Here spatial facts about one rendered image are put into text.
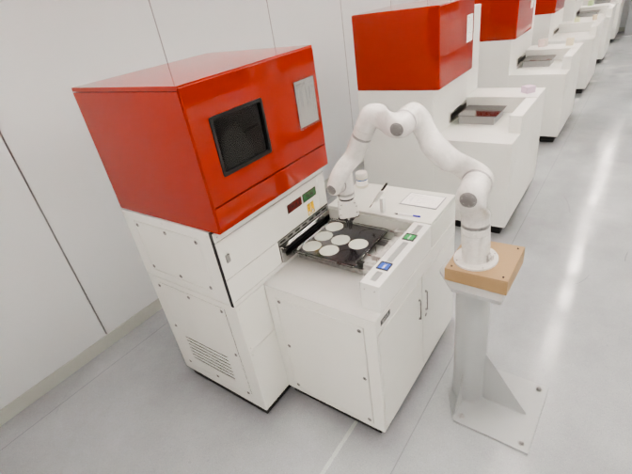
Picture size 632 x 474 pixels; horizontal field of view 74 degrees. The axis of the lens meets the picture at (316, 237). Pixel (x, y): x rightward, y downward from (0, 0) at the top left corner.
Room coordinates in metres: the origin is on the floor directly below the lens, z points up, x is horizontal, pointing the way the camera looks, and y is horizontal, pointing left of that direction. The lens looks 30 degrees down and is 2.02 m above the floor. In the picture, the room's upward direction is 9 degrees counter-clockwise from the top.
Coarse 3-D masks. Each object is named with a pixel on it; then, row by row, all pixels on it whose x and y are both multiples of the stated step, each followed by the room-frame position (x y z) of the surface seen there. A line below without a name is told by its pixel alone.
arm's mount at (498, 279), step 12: (504, 252) 1.53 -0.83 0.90; (516, 252) 1.51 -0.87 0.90; (504, 264) 1.45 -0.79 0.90; (516, 264) 1.43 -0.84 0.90; (444, 276) 1.51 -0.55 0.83; (456, 276) 1.47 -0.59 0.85; (468, 276) 1.44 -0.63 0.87; (480, 276) 1.41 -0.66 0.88; (492, 276) 1.39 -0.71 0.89; (504, 276) 1.37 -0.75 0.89; (480, 288) 1.41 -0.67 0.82; (492, 288) 1.37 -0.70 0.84; (504, 288) 1.34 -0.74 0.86
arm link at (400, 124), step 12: (372, 108) 1.72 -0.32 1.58; (384, 108) 1.68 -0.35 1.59; (360, 120) 1.75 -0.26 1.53; (372, 120) 1.71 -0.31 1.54; (384, 120) 1.64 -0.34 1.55; (396, 120) 1.58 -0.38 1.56; (408, 120) 1.58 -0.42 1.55; (360, 132) 1.75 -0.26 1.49; (372, 132) 1.75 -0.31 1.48; (384, 132) 1.64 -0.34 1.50; (396, 132) 1.57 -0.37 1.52; (408, 132) 1.57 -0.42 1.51
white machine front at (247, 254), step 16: (320, 176) 2.16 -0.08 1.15; (288, 192) 1.94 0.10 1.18; (304, 192) 2.04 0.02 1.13; (320, 192) 2.14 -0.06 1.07; (272, 208) 1.84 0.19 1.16; (304, 208) 2.02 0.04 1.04; (320, 208) 2.12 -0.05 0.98; (240, 224) 1.68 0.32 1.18; (256, 224) 1.75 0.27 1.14; (272, 224) 1.82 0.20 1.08; (288, 224) 1.91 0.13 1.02; (320, 224) 2.13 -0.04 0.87; (224, 240) 1.59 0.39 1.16; (240, 240) 1.66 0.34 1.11; (256, 240) 1.73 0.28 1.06; (272, 240) 1.81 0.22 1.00; (224, 256) 1.58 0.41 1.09; (240, 256) 1.64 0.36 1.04; (256, 256) 1.71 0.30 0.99; (272, 256) 1.79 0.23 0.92; (224, 272) 1.56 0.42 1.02; (240, 272) 1.62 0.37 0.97; (256, 272) 1.69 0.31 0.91; (272, 272) 1.77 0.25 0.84; (240, 288) 1.60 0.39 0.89; (256, 288) 1.67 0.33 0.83
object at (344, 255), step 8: (344, 224) 2.03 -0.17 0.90; (336, 232) 1.96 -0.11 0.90; (344, 232) 1.94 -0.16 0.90; (352, 232) 1.93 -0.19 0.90; (360, 232) 1.92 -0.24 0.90; (368, 232) 1.90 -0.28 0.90; (376, 232) 1.89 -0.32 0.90; (312, 240) 1.92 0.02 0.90; (328, 240) 1.89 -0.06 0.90; (352, 240) 1.85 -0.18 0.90; (368, 240) 1.83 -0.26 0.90; (296, 248) 1.86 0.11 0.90; (320, 248) 1.82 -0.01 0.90; (344, 248) 1.78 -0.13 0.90; (352, 248) 1.77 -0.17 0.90; (320, 256) 1.75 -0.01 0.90; (328, 256) 1.74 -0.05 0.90; (336, 256) 1.73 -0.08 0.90; (344, 256) 1.72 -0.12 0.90; (352, 256) 1.71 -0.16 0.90; (352, 264) 1.64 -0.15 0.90
